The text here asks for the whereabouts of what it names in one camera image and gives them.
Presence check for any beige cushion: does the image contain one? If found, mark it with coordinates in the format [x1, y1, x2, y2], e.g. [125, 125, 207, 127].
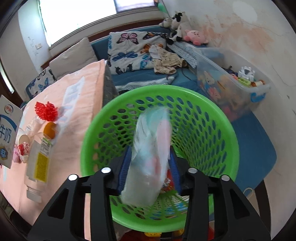
[49, 38, 98, 80]

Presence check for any black white cow plush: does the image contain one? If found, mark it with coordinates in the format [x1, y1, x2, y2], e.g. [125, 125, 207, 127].
[159, 11, 192, 45]

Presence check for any blue white milk carton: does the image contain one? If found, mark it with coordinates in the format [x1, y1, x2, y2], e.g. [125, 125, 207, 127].
[0, 95, 23, 169]

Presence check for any blue sofa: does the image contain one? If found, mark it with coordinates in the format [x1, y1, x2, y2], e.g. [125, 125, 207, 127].
[91, 24, 278, 193]

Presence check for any beige patterned crumpled garment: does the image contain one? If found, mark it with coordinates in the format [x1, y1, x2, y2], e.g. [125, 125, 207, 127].
[149, 45, 187, 75]

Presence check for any pastel plastic bag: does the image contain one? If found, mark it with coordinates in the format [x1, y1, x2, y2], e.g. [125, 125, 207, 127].
[120, 106, 171, 207]

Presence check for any red white wrapper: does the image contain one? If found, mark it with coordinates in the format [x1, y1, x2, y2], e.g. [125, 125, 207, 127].
[13, 135, 30, 163]

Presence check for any butterfly print pillow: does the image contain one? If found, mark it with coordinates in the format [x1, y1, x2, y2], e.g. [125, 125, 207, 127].
[107, 31, 167, 75]
[25, 66, 57, 99]

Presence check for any butterfly print pillow right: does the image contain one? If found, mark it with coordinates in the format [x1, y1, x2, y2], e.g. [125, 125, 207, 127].
[107, 31, 167, 75]

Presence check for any clear plastic bottle yellow label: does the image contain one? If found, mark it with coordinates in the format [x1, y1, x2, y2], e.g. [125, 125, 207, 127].
[25, 136, 52, 203]

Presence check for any clear plastic toy bin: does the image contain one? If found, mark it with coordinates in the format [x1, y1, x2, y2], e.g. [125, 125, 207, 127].
[195, 48, 271, 121]

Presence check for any patterned grey white cloth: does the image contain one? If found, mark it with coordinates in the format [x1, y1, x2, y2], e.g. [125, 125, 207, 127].
[168, 42, 202, 68]

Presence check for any colourful pinwheel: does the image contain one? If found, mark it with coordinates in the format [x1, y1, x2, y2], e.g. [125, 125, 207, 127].
[154, 0, 170, 17]

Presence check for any white knitted blanket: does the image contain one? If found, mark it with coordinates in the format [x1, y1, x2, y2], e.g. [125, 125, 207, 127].
[115, 76, 175, 92]

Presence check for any butterfly print pillow left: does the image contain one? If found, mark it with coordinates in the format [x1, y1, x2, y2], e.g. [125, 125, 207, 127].
[25, 66, 57, 99]

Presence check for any pink round plush toy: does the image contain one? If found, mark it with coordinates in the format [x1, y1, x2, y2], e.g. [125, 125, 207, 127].
[183, 30, 209, 46]

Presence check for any peach hello tablecloth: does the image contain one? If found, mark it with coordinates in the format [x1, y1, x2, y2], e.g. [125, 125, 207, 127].
[1, 60, 111, 240]

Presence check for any green plastic mesh basket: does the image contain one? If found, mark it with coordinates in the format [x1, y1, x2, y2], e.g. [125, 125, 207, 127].
[80, 85, 239, 232]

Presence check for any red foam fruit net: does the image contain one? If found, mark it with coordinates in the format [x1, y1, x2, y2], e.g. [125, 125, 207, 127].
[35, 102, 58, 121]

